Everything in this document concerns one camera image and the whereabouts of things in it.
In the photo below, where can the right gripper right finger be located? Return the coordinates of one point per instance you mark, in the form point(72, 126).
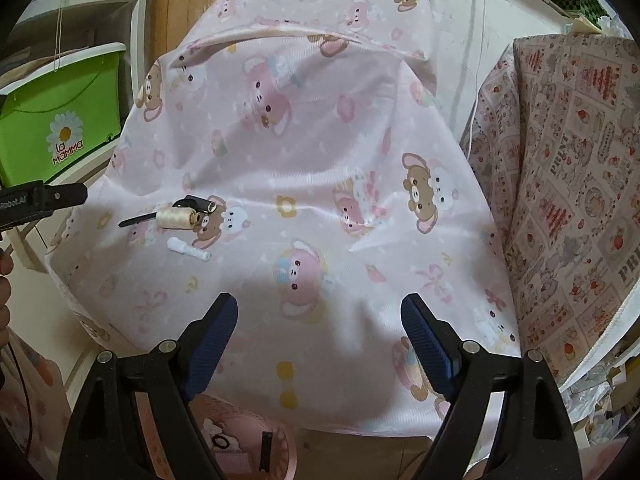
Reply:
point(445, 358)

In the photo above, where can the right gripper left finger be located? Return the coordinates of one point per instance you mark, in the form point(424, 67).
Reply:
point(193, 358)

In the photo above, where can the strawberry print patchwork blanket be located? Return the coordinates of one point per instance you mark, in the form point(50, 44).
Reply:
point(554, 144)

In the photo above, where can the white plastic tube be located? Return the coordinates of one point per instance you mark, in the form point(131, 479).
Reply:
point(174, 244)

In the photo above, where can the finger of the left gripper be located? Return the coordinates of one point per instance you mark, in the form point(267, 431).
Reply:
point(65, 195)

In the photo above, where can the white shelf unit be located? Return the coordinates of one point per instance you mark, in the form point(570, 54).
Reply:
point(50, 29)

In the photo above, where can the pink bear print sheet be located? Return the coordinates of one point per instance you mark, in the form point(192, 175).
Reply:
point(341, 190)

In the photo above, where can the green plastic storage box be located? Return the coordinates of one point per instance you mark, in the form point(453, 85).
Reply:
point(59, 114)

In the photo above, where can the person's left hand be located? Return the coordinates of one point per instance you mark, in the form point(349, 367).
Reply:
point(6, 267)

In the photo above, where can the black plastic spoon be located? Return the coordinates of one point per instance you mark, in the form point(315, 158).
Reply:
point(136, 220)

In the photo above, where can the beige thread spool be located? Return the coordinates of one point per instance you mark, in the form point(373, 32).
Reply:
point(178, 218)

